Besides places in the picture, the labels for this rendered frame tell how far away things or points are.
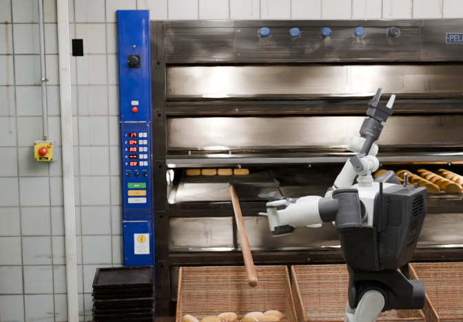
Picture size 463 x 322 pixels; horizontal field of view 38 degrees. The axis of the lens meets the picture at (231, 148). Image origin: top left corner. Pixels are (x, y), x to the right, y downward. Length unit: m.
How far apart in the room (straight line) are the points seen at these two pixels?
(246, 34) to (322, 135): 0.64
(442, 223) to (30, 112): 2.19
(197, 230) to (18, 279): 0.95
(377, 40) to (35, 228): 1.98
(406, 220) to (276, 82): 1.21
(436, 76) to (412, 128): 0.29
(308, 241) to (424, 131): 0.82
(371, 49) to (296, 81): 0.41
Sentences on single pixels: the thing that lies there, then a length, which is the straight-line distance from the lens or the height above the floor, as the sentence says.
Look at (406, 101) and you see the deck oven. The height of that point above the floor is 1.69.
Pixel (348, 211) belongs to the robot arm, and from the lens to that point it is 2.40.
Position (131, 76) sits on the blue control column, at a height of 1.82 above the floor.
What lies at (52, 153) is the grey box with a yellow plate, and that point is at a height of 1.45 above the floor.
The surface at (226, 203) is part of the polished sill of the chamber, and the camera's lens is 3.47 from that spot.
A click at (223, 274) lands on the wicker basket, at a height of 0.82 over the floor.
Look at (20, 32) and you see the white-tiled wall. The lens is 3.53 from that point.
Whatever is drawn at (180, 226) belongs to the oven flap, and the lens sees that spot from 3.51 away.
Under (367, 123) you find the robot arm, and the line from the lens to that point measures 2.92.
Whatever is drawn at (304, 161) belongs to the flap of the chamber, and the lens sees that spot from 3.32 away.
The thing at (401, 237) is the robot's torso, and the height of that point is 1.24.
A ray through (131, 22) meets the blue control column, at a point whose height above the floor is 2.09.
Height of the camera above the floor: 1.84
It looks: 6 degrees down
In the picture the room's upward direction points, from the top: straight up
